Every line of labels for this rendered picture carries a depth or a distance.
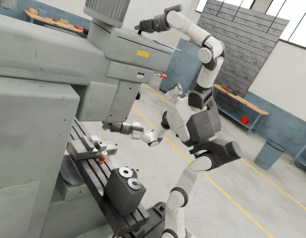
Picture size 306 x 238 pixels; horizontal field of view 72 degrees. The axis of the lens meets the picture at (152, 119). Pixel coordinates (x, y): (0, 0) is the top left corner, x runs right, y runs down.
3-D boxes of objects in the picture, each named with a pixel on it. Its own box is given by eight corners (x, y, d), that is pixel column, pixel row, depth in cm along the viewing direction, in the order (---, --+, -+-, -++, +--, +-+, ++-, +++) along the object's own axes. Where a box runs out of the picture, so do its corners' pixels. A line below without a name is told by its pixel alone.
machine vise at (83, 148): (107, 143, 187) (111, 133, 183) (115, 154, 178) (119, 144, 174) (68, 148, 162) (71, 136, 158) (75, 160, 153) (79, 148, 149)
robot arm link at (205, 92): (217, 80, 123) (209, 97, 134) (203, 72, 126) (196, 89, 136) (207, 90, 116) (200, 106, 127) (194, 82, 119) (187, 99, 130)
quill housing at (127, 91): (112, 109, 161) (127, 70, 149) (127, 124, 149) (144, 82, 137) (89, 108, 147) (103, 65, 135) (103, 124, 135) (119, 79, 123)
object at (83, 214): (102, 199, 234) (119, 157, 211) (116, 223, 215) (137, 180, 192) (17, 226, 176) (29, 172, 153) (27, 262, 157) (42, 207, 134)
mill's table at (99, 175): (73, 121, 213) (76, 114, 210) (145, 224, 140) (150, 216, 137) (49, 121, 196) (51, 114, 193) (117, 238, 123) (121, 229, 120)
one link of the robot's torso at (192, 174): (190, 202, 161) (226, 159, 142) (178, 213, 147) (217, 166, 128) (175, 188, 168) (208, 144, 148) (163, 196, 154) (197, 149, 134)
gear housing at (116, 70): (129, 69, 152) (134, 56, 149) (149, 84, 138) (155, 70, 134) (86, 60, 128) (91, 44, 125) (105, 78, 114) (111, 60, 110)
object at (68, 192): (103, 159, 199) (107, 148, 194) (123, 186, 179) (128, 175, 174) (47, 168, 163) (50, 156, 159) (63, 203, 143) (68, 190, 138)
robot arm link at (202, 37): (186, 26, 104) (217, 48, 98) (198, 21, 109) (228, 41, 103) (179, 44, 112) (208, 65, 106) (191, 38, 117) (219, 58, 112)
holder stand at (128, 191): (118, 185, 149) (128, 164, 141) (136, 210, 136) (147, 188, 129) (103, 190, 140) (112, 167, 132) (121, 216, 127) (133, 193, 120)
